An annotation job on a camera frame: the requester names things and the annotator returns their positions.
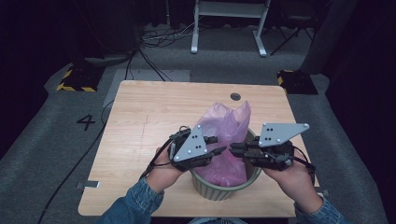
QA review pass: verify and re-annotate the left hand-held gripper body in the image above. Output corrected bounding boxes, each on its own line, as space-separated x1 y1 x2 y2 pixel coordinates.
167 124 217 173

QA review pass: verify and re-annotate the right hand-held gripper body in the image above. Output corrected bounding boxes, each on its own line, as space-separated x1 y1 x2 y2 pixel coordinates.
247 122 311 173

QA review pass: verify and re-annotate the pink plastic bag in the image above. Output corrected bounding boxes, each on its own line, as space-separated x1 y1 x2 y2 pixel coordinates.
194 100 252 188

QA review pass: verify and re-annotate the green plastic bin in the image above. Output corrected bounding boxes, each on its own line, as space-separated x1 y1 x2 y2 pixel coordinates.
189 127 263 202

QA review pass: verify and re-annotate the person's left hand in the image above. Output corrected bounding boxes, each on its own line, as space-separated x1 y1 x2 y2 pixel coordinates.
146 147 188 194

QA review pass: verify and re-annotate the person's right hand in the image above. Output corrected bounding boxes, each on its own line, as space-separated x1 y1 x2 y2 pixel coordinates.
262 162 323 215

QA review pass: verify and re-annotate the black yellow striped stand base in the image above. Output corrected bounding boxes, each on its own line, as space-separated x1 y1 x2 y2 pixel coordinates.
276 69 319 95
55 64 106 93

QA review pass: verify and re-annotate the black tripod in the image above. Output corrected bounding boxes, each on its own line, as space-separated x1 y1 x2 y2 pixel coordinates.
269 17 316 57

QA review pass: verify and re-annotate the grey floor tape strip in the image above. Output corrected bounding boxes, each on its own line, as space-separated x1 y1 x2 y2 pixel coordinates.
76 180 102 189

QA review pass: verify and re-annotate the grey pillar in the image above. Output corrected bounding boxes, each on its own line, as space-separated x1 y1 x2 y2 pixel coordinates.
299 0 359 76

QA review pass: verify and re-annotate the grey flat stand base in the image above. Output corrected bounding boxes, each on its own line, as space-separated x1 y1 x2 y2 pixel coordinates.
83 53 135 66

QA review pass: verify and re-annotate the left hand-held gripper cable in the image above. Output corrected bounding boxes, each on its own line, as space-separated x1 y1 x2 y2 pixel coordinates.
139 125 191 181

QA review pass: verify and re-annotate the hand-held gripper cable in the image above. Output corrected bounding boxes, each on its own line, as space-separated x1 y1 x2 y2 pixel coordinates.
290 146 317 188
139 125 191 181

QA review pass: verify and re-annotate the right hand-held gripper cable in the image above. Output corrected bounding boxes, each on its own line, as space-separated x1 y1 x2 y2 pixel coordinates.
290 146 317 188

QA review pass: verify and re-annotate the bundle of floor cables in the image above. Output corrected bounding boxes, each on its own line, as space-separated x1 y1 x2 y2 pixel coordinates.
140 21 201 49

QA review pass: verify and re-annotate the long black floor cable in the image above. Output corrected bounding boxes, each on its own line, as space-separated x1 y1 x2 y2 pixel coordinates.
36 98 116 224

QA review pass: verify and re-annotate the white metal table frame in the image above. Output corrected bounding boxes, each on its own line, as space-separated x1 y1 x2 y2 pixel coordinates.
190 0 272 58

